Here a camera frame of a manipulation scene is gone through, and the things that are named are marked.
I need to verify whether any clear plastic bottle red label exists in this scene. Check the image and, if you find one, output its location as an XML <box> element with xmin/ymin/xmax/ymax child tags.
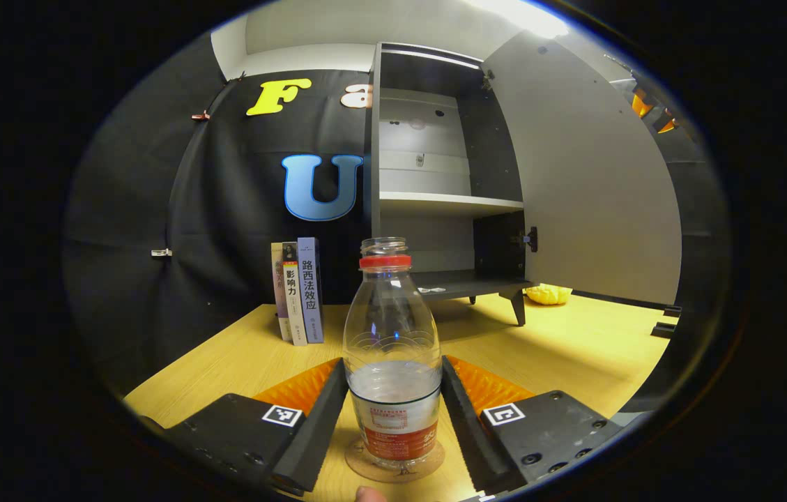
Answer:
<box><xmin>342</xmin><ymin>237</ymin><xmax>443</xmax><ymax>470</ymax></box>

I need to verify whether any black backdrop cloth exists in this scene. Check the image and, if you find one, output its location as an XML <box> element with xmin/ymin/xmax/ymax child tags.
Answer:
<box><xmin>62</xmin><ymin>31</ymin><xmax>732</xmax><ymax>416</ymax></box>

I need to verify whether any dark grey cabinet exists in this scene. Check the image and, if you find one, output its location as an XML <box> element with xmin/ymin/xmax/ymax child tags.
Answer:
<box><xmin>369</xmin><ymin>42</ymin><xmax>540</xmax><ymax>327</ymax></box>

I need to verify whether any round brown coaster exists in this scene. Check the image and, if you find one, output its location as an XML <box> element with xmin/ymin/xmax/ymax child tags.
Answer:
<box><xmin>344</xmin><ymin>434</ymin><xmax>447</xmax><ymax>484</ymax></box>

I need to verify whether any beige cabinet door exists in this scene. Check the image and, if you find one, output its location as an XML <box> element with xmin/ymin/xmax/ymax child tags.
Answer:
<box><xmin>480</xmin><ymin>29</ymin><xmax>684</xmax><ymax>311</ymax></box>

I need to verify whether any white cabinet shelf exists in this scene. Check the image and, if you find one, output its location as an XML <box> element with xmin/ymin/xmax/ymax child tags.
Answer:
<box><xmin>379</xmin><ymin>192</ymin><xmax>525</xmax><ymax>217</ymax></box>

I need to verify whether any yellow pumpkin-shaped toy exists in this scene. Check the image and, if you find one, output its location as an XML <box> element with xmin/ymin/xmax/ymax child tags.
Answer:
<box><xmin>524</xmin><ymin>284</ymin><xmax>574</xmax><ymax>306</ymax></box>

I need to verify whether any blue-grey book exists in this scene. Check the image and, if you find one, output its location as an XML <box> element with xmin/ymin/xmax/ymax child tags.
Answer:
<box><xmin>297</xmin><ymin>237</ymin><xmax>325</xmax><ymax>344</ymax></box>

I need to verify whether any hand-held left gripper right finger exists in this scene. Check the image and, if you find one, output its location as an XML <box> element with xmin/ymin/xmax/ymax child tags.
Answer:
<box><xmin>440</xmin><ymin>354</ymin><xmax>624</xmax><ymax>497</ymax></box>

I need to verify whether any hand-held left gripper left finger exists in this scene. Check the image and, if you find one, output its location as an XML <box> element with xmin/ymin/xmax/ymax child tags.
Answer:
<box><xmin>163</xmin><ymin>357</ymin><xmax>350</xmax><ymax>497</ymax></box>

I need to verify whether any white book red band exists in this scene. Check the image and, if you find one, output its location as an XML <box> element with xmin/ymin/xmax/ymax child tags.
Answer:
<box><xmin>282</xmin><ymin>241</ymin><xmax>309</xmax><ymax>347</ymax></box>

